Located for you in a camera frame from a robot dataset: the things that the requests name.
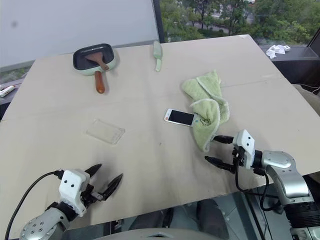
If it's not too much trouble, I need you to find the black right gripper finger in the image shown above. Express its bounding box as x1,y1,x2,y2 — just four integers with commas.
204,155,236,175
211,134,236,145

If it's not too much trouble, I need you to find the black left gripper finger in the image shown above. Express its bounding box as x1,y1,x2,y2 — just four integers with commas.
100,173,124,201
84,163,103,185

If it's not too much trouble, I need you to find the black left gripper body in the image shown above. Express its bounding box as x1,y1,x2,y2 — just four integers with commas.
79,182,105,209

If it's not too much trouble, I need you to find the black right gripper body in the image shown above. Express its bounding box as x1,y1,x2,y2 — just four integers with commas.
231,145,248,174

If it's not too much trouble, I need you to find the clear phone case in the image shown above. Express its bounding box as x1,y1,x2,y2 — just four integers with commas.
86,118,126,146

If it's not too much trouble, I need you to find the white smartphone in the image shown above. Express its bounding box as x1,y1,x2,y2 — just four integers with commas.
163,108,196,128

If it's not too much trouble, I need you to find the light green towel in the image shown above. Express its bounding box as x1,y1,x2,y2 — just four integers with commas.
180,70,230,153

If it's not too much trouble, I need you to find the grey robot torso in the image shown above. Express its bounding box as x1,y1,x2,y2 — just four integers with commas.
99,227,226,240

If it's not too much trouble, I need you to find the crumpled white paper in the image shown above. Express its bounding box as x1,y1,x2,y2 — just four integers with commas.
265,44,291,60

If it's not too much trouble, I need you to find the dark cabinet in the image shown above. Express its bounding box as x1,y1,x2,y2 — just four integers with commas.
271,46,320,85

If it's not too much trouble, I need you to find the pale green toy knife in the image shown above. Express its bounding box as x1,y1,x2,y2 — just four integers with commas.
152,40,164,73

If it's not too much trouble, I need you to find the brown wooden spatula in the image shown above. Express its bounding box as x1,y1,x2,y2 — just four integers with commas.
84,52,110,71

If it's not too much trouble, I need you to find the white tube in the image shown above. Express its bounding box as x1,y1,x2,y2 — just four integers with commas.
0,84,16,98

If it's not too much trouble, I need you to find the white window blind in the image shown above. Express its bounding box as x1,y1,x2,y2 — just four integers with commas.
0,0,161,69

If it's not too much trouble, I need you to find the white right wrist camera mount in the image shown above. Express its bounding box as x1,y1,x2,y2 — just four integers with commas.
232,129,256,170

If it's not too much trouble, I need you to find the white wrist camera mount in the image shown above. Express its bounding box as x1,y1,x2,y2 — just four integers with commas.
58,169,91,216
232,129,256,170

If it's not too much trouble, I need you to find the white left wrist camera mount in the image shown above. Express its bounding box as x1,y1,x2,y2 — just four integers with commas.
58,169,91,216

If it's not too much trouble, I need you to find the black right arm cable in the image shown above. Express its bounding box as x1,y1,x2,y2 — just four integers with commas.
234,159,286,210

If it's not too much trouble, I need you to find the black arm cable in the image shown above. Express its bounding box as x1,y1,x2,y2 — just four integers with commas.
4,169,63,240
234,159,286,210

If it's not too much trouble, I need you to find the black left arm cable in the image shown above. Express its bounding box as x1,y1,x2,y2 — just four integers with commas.
4,169,63,240

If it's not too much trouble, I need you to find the thin white cable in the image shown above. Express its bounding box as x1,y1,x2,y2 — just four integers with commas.
299,83,320,96

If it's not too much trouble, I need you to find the green pan with wooden handle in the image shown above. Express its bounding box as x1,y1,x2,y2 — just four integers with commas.
72,43,120,95

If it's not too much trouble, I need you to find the dark window frame post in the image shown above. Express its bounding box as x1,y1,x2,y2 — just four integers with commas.
152,0,166,44

